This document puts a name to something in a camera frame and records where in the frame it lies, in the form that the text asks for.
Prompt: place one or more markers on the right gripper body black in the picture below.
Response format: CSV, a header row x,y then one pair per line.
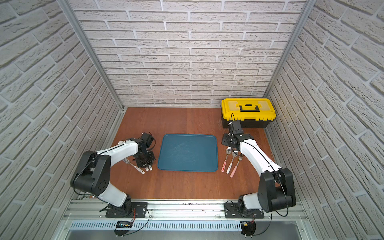
x,y
226,139

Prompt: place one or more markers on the left controller board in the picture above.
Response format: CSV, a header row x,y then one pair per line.
x,y
122,228

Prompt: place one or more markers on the yellow black toolbox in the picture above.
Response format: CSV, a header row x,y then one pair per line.
x,y
252,113

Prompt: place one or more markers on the right controller board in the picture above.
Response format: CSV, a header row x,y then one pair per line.
x,y
248,229

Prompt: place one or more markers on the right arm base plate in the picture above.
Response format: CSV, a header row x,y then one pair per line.
x,y
234,211

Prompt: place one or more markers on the teal plastic tray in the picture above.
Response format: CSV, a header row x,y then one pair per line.
x,y
189,153

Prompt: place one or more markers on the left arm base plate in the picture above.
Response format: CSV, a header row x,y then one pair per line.
x,y
128,210

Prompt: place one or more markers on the aluminium front rail frame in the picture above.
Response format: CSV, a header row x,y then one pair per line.
x,y
163,215

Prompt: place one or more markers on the controller board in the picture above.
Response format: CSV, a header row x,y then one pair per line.
x,y
122,228
248,229

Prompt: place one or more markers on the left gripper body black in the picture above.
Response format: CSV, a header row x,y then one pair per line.
x,y
144,159

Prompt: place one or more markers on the pink handled spoon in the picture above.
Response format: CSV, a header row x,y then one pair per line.
x,y
228,153
234,154

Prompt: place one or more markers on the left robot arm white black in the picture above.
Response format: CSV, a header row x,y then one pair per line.
x,y
93,172

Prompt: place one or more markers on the white handled fork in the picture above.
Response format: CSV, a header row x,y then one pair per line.
x,y
131,164

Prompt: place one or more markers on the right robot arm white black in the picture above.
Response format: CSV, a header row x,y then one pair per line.
x,y
276,189

